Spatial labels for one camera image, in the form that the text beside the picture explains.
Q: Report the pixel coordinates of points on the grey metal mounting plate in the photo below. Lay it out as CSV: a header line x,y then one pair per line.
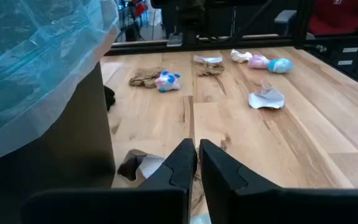
x,y
174,40

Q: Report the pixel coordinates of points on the white tissue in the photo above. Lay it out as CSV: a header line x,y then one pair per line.
x,y
240,56

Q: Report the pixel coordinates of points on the black tripod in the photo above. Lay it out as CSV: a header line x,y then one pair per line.
x,y
129,18

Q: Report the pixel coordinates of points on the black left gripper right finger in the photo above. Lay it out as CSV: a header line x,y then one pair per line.
x,y
225,180

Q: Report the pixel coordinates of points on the blue pink white wrapper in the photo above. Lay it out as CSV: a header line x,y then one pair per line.
x,y
166,81

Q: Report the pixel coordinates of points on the black crumpled item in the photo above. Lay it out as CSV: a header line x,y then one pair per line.
x,y
109,98

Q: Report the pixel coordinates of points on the pink wrapper ball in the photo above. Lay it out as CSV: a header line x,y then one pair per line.
x,y
258,61

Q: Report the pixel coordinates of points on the black plastic trash bin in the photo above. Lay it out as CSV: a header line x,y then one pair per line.
x,y
57,155

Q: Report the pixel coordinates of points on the white printed paper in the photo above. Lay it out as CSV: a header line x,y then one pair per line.
x,y
266,99

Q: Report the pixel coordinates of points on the grey chair armrest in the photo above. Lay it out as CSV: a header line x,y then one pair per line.
x,y
284,18

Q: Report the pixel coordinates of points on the small brown paper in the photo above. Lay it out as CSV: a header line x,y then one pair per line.
x,y
210,69

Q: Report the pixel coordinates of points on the white paper scrap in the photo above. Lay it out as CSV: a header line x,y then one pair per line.
x,y
208,59

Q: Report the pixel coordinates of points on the red cloth with white print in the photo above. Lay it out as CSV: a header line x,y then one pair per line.
x,y
334,15

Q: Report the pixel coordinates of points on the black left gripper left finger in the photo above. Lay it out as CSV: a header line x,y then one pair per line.
x,y
166,174

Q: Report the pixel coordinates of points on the blue wrapper ball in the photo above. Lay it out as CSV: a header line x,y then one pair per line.
x,y
280,65

